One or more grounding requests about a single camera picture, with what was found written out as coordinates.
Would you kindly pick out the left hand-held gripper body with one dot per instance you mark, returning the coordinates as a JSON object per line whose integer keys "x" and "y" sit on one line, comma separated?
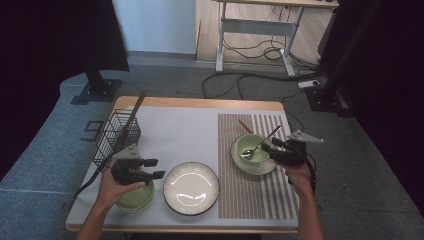
{"x": 128, "y": 171}

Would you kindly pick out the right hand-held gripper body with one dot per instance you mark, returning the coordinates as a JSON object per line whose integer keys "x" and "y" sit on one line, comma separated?
{"x": 293, "y": 151}

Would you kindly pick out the green ceramic bowl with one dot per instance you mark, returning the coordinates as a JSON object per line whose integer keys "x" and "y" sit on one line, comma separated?
{"x": 136, "y": 209}
{"x": 140, "y": 196}
{"x": 263, "y": 155}

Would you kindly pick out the metal spoon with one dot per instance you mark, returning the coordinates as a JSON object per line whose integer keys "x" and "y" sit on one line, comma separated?
{"x": 263, "y": 142}

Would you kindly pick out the white plate with dark rim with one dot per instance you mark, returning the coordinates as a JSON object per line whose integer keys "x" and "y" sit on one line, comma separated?
{"x": 193, "y": 190}
{"x": 250, "y": 168}

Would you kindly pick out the person's left hand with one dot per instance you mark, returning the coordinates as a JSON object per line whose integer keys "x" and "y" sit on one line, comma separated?
{"x": 110, "y": 193}

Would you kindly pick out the person's right hand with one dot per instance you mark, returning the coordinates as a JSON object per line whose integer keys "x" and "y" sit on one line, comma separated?
{"x": 298, "y": 180}

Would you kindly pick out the white table cover sheet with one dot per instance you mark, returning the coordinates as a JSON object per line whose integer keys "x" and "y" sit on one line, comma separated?
{"x": 180, "y": 133}

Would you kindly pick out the brown striped woven placemat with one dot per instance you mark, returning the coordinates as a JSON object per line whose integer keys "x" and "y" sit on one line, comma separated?
{"x": 240, "y": 200}

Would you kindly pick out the black metal stand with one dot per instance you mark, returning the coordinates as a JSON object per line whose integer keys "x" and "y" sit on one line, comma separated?
{"x": 320, "y": 96}

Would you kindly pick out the white power strip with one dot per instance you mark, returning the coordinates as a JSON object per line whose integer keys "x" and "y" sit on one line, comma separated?
{"x": 308, "y": 84}

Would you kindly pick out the light wooden table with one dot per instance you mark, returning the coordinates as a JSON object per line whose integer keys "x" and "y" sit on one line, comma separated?
{"x": 200, "y": 102}

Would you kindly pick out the black curtain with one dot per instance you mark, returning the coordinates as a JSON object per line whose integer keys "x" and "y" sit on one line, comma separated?
{"x": 50, "y": 50}
{"x": 393, "y": 100}

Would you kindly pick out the black stand with base plate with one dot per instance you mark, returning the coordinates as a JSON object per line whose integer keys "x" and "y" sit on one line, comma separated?
{"x": 100, "y": 90}

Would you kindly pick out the white metal frame desk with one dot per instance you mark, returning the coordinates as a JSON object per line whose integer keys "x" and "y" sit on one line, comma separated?
{"x": 256, "y": 27}

